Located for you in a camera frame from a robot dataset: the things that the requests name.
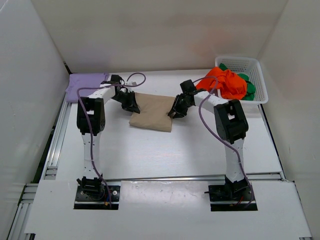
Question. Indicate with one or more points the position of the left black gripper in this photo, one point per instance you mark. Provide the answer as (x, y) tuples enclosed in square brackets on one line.
[(129, 100)]

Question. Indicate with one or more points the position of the purple t shirt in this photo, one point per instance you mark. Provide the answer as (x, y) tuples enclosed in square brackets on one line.
[(83, 80)]

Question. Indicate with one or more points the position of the aluminium frame rail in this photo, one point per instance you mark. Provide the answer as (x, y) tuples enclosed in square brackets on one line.
[(164, 178)]

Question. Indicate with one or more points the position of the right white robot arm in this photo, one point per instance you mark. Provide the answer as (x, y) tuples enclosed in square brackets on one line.
[(231, 128)]

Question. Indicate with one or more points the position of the beige t shirt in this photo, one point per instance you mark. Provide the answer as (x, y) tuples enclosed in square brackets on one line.
[(153, 114)]

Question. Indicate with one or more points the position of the green t shirt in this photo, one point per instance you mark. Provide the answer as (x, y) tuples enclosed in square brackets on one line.
[(250, 90)]

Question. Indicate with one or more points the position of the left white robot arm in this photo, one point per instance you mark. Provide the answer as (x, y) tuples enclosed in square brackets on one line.
[(91, 122)]

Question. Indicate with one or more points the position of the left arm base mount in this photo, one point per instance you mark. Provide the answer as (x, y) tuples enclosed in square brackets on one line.
[(92, 194)]

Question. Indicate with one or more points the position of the orange t shirt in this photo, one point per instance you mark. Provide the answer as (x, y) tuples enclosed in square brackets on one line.
[(214, 78)]

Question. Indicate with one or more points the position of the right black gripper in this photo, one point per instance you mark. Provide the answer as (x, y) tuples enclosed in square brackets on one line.
[(180, 104)]

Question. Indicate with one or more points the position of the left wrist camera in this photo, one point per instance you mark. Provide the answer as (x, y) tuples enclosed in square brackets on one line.
[(131, 83)]

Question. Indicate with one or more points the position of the white plastic basket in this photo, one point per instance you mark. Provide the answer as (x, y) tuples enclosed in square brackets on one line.
[(250, 67)]

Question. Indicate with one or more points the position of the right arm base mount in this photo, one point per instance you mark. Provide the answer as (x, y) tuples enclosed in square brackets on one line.
[(222, 199)]

